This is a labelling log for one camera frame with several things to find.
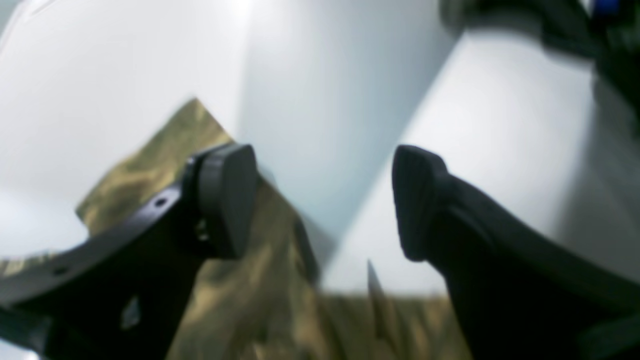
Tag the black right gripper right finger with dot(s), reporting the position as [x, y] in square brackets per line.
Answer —
[516, 295]

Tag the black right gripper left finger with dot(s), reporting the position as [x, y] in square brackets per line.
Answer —
[122, 294]

